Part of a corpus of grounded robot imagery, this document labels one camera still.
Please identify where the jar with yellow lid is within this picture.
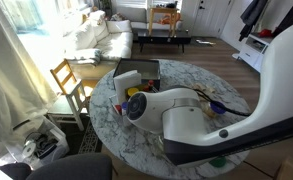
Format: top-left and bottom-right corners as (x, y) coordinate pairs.
(127, 87), (140, 99)

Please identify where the white napkin stack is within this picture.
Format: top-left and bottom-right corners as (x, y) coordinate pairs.
(113, 69), (143, 106)

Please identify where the navy cardboard box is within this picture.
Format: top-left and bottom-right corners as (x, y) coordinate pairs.
(112, 58), (161, 90)

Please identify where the jar with red lid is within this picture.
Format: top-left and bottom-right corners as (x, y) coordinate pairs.
(114, 104), (123, 116)

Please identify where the clear condiment caddy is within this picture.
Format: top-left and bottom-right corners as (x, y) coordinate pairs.
(108, 84), (162, 128)

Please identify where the black coffee table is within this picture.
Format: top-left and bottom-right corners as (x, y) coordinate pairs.
(136, 29), (192, 54)

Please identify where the wooden block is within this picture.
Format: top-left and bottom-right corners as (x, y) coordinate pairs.
(199, 84), (217, 94)

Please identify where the white sofa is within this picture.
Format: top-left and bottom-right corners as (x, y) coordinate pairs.
(64, 9), (134, 66)

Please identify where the jar with blue lid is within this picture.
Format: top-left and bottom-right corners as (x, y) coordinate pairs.
(204, 100), (228, 118)

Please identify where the patterned floor mat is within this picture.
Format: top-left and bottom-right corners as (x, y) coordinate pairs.
(77, 119), (104, 155)

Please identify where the orange object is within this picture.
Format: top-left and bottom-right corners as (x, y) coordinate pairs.
(159, 12), (182, 26)

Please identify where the light grey armchair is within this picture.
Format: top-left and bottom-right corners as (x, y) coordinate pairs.
(114, 6), (149, 30)

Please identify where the small wooden chair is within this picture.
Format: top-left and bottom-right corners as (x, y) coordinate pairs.
(49, 58), (91, 132)

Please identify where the tall wooden side table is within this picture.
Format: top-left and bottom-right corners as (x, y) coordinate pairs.
(148, 6), (180, 37)

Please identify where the low grey side table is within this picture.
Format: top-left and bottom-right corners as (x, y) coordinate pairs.
(46, 94), (84, 126)

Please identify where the white door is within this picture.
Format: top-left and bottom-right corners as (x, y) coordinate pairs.
(190, 0), (235, 38)

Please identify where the green plastic lid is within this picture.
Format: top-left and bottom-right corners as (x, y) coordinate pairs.
(208, 156), (228, 169)

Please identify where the dark grey office chair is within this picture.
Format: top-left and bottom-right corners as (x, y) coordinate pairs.
(0, 152), (114, 180)

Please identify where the white low cabinet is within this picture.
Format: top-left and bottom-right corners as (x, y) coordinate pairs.
(232, 31), (274, 73)

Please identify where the clear plastic storage bin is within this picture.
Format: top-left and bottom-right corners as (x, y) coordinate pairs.
(20, 128), (70, 171)

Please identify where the dark hanging jacket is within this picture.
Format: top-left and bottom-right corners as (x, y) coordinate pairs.
(238, 0), (269, 43)

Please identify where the red item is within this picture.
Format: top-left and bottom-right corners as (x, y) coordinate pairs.
(258, 28), (273, 38)

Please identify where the white curtain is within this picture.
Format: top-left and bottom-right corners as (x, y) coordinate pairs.
(0, 0), (59, 161)

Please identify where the black television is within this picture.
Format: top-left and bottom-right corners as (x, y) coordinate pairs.
(272, 2), (293, 38)

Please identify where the brown cardboard box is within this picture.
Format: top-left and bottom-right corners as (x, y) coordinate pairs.
(274, 155), (293, 180)

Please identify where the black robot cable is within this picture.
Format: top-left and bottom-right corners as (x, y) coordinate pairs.
(192, 88), (254, 118)

